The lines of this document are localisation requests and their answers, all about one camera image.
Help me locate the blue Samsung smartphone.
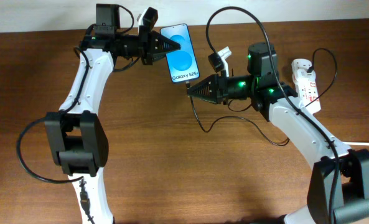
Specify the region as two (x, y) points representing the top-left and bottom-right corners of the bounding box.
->
(160, 24), (200, 84)

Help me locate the white power strip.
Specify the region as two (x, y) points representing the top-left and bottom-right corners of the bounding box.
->
(291, 58), (319, 106)

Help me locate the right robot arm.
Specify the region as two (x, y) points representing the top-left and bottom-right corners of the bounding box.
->
(187, 43), (369, 223)

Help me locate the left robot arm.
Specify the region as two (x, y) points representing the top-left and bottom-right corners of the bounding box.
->
(44, 4), (180, 223)

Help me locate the white charger plug adapter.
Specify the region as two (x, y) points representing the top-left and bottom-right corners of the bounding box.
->
(292, 68), (315, 85)

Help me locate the black USB charging cable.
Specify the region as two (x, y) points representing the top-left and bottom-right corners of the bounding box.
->
(185, 47), (339, 147)

